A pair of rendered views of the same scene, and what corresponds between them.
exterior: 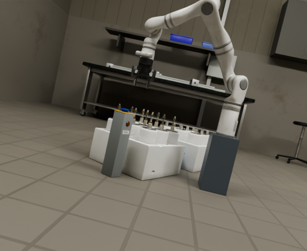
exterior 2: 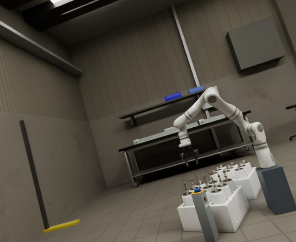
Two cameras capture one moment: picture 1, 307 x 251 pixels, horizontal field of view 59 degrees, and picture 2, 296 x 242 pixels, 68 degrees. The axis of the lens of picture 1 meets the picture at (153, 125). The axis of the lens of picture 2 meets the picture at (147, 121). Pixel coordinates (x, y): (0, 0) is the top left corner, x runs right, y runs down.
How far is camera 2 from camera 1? 45 cm
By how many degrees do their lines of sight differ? 10
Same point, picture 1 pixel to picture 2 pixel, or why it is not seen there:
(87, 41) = (110, 131)
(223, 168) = (283, 191)
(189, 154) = (245, 187)
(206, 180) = (277, 205)
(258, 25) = (217, 58)
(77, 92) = (121, 170)
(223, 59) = (237, 120)
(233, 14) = (196, 60)
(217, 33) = (226, 109)
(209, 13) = (215, 101)
